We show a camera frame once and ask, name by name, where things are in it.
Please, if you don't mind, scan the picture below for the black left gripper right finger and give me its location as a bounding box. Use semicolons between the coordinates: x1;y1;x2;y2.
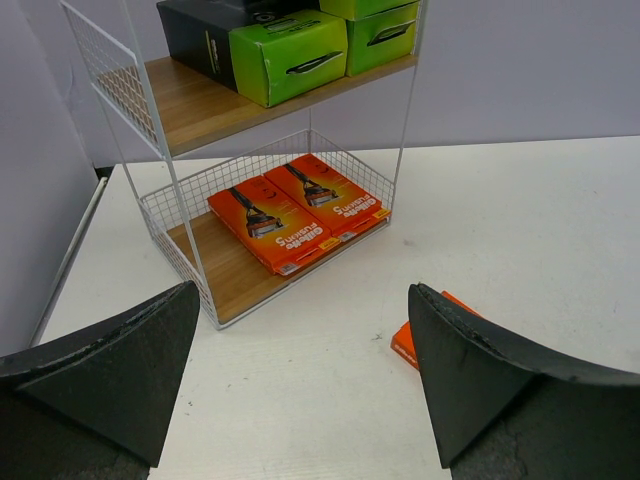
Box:
408;283;639;479

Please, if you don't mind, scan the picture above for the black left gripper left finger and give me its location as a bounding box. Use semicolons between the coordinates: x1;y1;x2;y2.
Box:
1;281;200;479

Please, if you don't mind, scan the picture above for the orange Gillette cartridge box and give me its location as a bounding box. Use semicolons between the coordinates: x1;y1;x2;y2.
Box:
390;290;479;370

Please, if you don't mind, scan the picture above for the orange Gillette Fusion5 box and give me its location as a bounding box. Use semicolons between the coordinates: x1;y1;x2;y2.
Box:
207;175;341;276
264;154;391;243

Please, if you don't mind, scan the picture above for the green black Gillette Labs box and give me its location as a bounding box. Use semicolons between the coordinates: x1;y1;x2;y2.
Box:
346;1;419;77
319;0;414;21
156;1;348;108

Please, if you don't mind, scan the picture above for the white wire wooden shelf rack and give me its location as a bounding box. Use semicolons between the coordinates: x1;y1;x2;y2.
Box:
61;1;419;330

